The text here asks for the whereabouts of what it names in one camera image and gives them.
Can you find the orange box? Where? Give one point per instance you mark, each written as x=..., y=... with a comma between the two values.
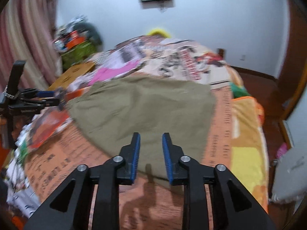
x=74, y=39

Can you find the green fabric storage box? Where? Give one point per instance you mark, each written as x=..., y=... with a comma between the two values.
x=77, y=54

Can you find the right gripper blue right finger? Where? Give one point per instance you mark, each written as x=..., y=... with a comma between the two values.
x=212, y=190

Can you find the printed bed blanket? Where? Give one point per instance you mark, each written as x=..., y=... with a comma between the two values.
x=235, y=138

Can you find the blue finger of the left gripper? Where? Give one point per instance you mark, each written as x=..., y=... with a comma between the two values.
x=37, y=104
x=49, y=94

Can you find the yellow foam tube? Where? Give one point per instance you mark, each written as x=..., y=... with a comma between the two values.
x=159, y=32

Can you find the wooden door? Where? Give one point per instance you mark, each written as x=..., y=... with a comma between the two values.
x=294, y=62

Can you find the olive green pants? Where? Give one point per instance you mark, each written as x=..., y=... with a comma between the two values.
x=110, y=113

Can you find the pink folded garment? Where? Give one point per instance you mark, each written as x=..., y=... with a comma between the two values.
x=112, y=73

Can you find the pink slipper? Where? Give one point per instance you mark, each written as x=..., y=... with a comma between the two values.
x=281, y=151

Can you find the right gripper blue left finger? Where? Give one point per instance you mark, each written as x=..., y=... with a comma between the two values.
x=89, y=196

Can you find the striped red gold curtain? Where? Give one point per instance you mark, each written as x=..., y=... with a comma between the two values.
x=27, y=33

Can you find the wooden bed post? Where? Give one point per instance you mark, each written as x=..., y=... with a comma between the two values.
x=221, y=52

